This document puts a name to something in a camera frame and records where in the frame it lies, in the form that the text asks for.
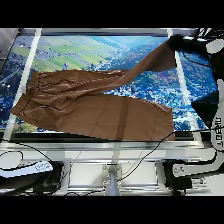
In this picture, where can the brown pants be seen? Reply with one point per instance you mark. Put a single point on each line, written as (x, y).
(100, 116)

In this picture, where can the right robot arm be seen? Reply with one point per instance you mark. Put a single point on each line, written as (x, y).
(218, 110)

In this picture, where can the silver frame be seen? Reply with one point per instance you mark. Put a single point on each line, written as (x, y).
(100, 146)

